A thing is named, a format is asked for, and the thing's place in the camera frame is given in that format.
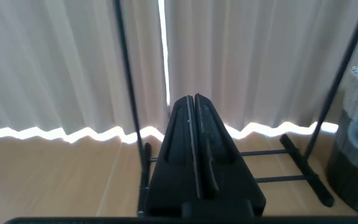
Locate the beige curtain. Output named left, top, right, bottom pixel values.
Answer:
left=0, top=0, right=358, bottom=144

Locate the white laundry basket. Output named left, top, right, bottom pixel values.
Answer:
left=326, top=64, right=358, bottom=216

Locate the black clothes rack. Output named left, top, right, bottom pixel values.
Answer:
left=112, top=0, right=358, bottom=218

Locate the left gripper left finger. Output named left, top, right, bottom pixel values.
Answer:
left=144, top=95, right=202, bottom=217

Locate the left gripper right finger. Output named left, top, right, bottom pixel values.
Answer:
left=194, top=93, right=267, bottom=217

